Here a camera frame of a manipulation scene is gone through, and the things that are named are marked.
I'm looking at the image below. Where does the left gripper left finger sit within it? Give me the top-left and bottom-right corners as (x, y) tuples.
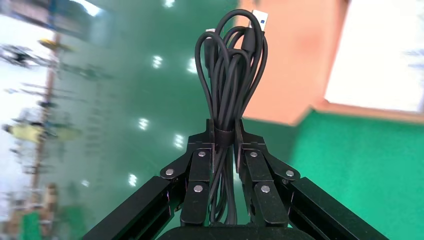
(82, 118), (217, 240)

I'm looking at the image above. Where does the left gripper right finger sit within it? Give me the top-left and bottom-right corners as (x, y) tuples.
(233, 118), (389, 240)

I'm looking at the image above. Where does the black data cable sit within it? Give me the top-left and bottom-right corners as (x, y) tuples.
(194, 8), (270, 227)

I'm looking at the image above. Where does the orange cardboard box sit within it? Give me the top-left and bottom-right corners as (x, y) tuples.
(236, 0), (424, 127)

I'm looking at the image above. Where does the green table cloth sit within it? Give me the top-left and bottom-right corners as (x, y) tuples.
(241, 109), (424, 240)

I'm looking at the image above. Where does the white printed paper leaflet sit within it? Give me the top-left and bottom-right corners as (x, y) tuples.
(323, 0), (424, 114)

